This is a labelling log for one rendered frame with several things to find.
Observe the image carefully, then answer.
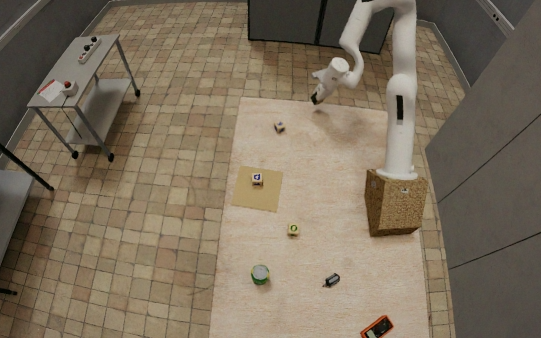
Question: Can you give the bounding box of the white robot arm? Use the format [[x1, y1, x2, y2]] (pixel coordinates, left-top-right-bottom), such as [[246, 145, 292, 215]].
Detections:
[[311, 0, 418, 180]]

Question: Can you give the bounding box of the tan flat mat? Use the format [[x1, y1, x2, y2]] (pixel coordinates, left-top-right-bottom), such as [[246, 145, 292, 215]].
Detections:
[[231, 165, 283, 212]]

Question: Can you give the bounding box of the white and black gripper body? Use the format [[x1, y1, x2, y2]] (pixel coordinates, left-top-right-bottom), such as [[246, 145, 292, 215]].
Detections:
[[313, 82, 335, 100]]

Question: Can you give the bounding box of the green and yellow striped drink can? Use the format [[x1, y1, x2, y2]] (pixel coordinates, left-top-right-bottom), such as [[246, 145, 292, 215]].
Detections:
[[251, 264, 269, 285]]

